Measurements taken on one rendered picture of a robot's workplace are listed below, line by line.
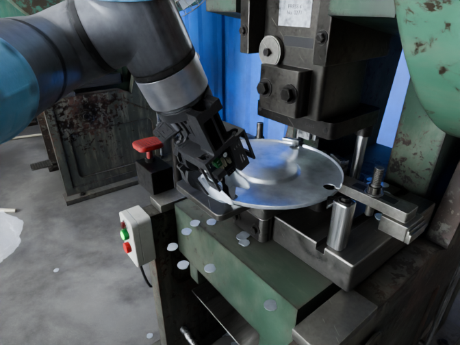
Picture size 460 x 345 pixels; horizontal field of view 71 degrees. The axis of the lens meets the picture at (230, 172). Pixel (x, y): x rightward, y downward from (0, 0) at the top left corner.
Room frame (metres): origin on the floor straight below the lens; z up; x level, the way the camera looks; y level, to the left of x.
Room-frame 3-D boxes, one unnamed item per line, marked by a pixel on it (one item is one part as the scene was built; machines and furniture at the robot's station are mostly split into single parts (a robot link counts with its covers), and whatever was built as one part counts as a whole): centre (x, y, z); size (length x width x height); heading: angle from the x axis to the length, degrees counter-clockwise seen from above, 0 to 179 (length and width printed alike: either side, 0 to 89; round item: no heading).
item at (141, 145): (0.77, 0.21, 0.72); 0.07 x 0.06 x 0.08; 128
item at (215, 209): (0.55, -0.04, 0.72); 0.25 x 0.14 x 0.14; 128
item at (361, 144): (0.63, -0.27, 0.81); 0.02 x 0.02 x 0.14
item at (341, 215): (0.44, -0.18, 0.75); 0.03 x 0.03 x 0.10; 38
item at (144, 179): (0.76, 0.20, 0.62); 0.10 x 0.06 x 0.20; 38
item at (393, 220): (0.52, -0.28, 0.76); 0.17 x 0.06 x 0.10; 38
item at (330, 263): (0.66, -0.17, 0.68); 0.45 x 0.30 x 0.06; 38
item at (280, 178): (0.58, -0.07, 0.78); 0.29 x 0.29 x 0.01
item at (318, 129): (0.66, -0.18, 0.86); 0.20 x 0.16 x 0.05; 38
